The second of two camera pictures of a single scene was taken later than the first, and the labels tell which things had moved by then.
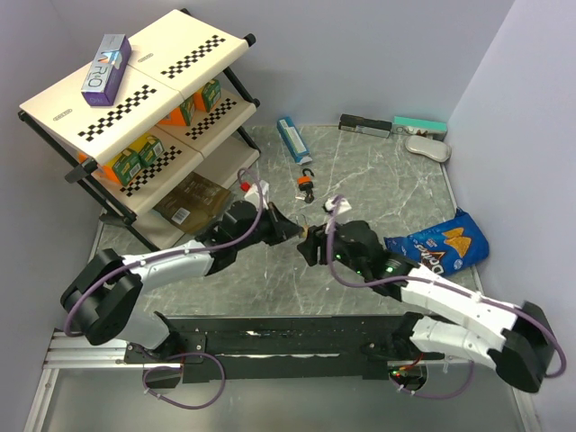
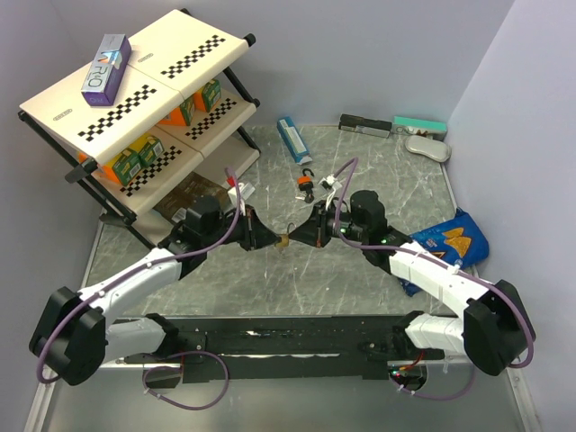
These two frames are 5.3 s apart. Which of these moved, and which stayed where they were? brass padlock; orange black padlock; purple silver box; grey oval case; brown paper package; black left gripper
Moved: black left gripper; brass padlock
Stayed: purple silver box; orange black padlock; brown paper package; grey oval case
